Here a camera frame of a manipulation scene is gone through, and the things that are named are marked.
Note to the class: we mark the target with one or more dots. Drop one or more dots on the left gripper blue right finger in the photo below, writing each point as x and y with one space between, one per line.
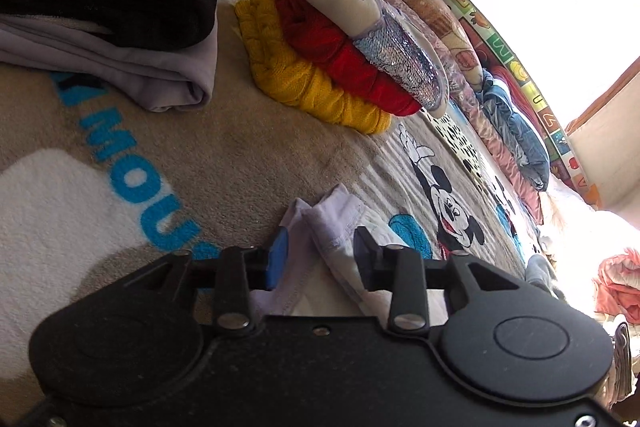
417 286

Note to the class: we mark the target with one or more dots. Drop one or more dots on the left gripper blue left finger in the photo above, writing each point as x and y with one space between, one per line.
241 270

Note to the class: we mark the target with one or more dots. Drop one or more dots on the white floral lilac-trimmed pyjama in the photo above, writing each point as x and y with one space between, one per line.
321 277

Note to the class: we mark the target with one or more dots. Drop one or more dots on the beige cartoon mouse blanket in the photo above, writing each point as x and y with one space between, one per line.
94 186

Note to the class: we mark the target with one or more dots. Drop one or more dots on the blue quilted blanket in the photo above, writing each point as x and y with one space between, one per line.
516 131

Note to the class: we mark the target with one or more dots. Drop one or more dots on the pink floral quilt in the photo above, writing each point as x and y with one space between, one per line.
461 92

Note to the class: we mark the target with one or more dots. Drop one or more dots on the folded lilac grey garment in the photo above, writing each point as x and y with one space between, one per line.
156 80

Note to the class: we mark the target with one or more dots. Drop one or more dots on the colourful alphabet play mat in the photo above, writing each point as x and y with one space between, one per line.
493 51

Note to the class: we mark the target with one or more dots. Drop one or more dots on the folded yellow knit sweater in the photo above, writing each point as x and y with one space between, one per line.
291 80

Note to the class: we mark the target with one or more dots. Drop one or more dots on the folded red knit sweater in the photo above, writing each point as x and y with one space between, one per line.
318 40

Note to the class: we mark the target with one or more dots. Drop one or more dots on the coral pink clothing pile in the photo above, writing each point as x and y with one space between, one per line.
617 286

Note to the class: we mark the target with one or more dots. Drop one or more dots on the beige sequinned folded garment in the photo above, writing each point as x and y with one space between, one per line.
391 43

